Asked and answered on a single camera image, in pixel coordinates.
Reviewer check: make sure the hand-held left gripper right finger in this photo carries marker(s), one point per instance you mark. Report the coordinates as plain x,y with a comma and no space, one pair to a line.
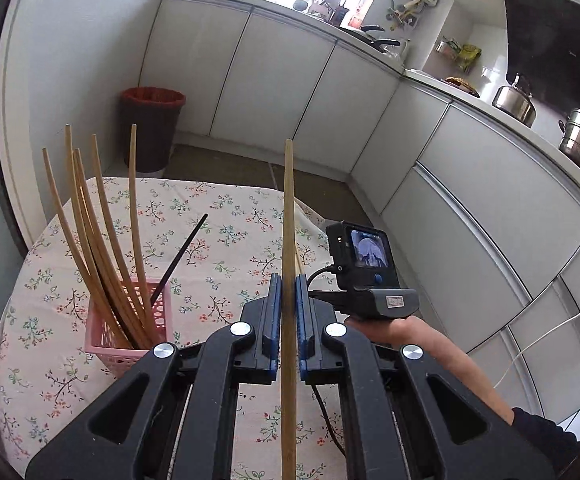
301,320

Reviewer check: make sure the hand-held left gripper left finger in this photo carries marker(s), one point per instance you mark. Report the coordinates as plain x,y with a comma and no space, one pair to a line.
276,320

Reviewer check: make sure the light wooden chopstick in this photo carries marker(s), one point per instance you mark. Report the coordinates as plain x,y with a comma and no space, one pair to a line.
59,206
99,175
299,262
70,160
81,180
288,210
133,185

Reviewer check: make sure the pink plastic basket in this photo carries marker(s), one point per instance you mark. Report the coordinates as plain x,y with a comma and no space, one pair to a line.
162,320

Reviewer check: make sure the black chopstick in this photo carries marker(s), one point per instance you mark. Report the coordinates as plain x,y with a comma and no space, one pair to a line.
185,250

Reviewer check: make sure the person's right forearm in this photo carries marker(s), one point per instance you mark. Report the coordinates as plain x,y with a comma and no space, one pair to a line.
445,360

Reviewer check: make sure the floral tablecloth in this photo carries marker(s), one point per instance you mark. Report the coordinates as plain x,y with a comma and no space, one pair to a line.
220,240

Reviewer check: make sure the brown trash bin red liner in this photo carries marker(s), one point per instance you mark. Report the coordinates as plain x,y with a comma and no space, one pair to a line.
152,130

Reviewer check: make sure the woven brown tray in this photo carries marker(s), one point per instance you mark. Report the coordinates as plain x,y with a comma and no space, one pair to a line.
462,85

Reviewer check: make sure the white kitchen cabinets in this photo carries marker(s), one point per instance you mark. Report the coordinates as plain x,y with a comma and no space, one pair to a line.
280,75

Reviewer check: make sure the stainless steel kettle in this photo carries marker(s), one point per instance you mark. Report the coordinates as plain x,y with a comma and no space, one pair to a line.
515,102

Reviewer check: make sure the black frying pan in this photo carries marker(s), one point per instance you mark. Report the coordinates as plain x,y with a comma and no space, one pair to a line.
382,40

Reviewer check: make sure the yellow packet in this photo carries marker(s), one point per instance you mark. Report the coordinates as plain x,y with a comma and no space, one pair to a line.
469,57

